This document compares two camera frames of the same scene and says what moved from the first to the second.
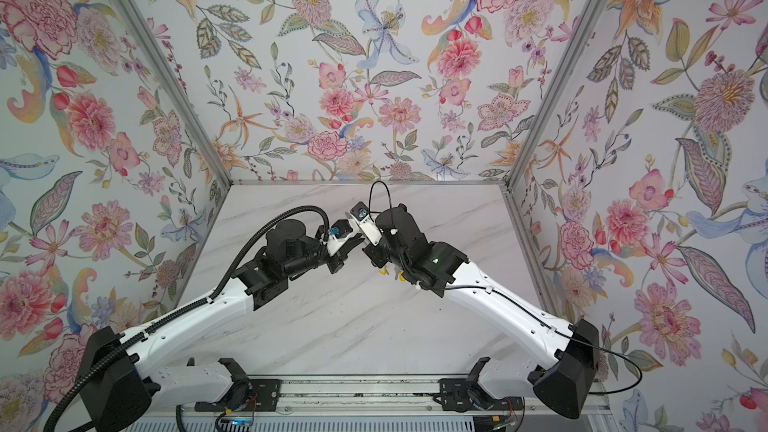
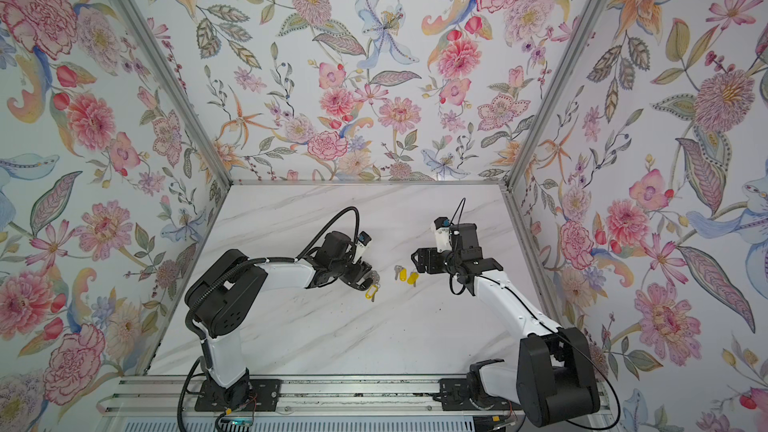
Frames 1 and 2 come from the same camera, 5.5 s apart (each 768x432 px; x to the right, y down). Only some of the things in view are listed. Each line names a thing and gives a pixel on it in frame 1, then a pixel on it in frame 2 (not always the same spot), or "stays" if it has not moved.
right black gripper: [373, 256] to [425, 253]
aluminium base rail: [531, 396] stays
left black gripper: [338, 258] to [358, 272]
